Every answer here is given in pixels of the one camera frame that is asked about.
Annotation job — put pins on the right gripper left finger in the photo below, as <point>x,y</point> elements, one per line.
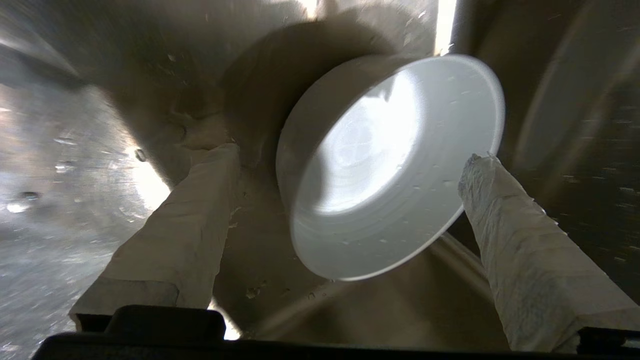
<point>175,240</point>

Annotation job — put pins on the grey round bowl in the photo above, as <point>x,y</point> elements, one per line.
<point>395,170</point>

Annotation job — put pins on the stainless steel sink basin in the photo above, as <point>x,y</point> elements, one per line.
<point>100,150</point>

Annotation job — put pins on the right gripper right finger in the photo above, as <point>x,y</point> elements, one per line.
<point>530,260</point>

